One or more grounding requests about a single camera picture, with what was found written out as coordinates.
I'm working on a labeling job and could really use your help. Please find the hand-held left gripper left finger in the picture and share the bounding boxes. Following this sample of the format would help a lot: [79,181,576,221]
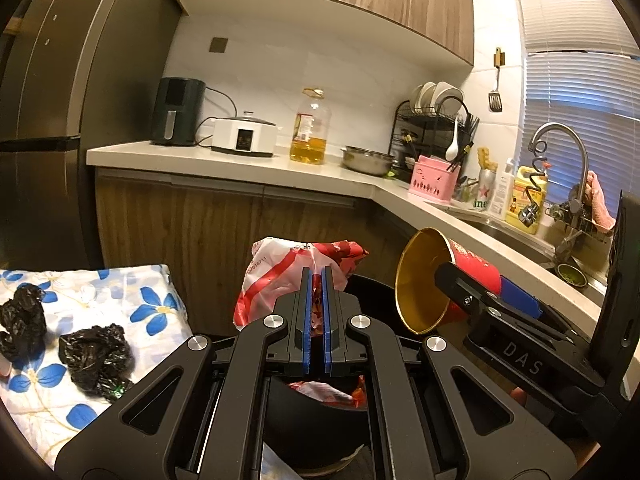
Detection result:
[55,267,315,480]

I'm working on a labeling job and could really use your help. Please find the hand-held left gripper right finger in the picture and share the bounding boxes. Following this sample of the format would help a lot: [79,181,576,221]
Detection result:
[322,267,576,480]

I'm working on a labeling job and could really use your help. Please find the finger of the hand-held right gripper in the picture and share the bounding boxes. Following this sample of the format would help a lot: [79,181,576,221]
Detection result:
[434,261,506,323]
[500,276,592,349]

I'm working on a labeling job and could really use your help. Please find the red paper cup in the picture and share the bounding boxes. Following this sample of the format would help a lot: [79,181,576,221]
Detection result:
[395,227,503,336]

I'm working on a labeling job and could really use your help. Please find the red and white plastic bag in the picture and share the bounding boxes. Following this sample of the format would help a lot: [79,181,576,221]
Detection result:
[234,236,371,332]

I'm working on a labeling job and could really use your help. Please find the black trash bin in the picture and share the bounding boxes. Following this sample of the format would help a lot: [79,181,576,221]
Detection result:
[262,274,481,471]

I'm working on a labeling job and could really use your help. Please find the black plastic bag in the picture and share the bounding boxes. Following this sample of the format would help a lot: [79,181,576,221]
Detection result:
[0,284,49,361]
[59,324,135,404]

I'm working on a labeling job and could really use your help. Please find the small steel bowl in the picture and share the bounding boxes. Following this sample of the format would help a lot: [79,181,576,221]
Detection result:
[555,262,588,288]

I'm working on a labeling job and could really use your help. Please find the steel sink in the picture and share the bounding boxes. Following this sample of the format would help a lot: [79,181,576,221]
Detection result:
[465,215,608,291]

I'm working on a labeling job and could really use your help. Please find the silver drink can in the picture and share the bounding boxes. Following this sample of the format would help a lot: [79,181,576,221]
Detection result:
[477,167,497,209]

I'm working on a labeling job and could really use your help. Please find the white soap bottle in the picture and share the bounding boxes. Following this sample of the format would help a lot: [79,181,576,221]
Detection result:
[487,158,518,218]

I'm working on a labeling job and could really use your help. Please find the yellow detergent bottle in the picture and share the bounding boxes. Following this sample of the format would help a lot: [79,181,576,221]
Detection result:
[505,162,549,235]

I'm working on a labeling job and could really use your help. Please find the pink utensil holder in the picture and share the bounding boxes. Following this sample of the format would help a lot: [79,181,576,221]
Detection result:
[407,155,462,205]

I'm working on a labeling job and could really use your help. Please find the pink cloth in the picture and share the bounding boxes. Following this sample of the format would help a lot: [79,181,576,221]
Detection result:
[585,170,617,233]

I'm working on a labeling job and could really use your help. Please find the white ladle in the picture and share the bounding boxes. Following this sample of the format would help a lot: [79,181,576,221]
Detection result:
[445,115,462,161]

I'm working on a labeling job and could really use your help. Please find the steel mixing bowl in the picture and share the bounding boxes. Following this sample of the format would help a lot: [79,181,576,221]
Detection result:
[341,145,396,176]

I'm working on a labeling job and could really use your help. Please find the blue floral tablecloth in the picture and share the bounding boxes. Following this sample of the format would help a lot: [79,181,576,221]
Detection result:
[0,262,193,471]

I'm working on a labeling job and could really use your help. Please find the black dish rack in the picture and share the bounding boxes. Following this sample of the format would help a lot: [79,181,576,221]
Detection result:
[390,82,480,196]

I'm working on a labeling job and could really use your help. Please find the steel kitchen faucet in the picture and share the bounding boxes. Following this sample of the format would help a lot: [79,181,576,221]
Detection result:
[517,122,593,231]

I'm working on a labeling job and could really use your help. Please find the kitchen counter with wooden cabinets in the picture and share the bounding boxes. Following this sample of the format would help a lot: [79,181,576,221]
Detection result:
[86,140,616,341]

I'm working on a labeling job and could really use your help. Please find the hanging slotted spatula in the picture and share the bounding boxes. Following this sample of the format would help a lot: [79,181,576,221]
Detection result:
[487,47,505,112]

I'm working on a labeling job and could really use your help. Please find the white plate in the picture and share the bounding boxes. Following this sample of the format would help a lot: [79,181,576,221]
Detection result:
[432,85,465,113]
[415,82,439,111]

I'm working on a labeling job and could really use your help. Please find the cooking oil bottle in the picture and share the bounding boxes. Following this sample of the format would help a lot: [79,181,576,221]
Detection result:
[290,87,333,165]

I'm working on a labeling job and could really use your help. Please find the white electric cooker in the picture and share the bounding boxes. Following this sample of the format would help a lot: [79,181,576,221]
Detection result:
[210,110,281,157]

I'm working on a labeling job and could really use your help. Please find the window blinds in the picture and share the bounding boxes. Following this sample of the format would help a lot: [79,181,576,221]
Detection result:
[510,0,640,196]

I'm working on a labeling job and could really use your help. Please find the black air fryer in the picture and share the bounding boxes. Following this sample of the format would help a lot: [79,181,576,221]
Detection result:
[151,77,207,147]

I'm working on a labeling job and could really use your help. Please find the dark steel refrigerator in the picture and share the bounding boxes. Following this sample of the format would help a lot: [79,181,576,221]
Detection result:
[0,0,183,268]

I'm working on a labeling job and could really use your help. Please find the wire sink caddy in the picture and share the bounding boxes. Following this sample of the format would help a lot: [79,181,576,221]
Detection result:
[545,200,613,236]

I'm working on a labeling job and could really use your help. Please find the black power cable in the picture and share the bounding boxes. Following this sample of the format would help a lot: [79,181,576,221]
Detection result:
[196,87,238,150]

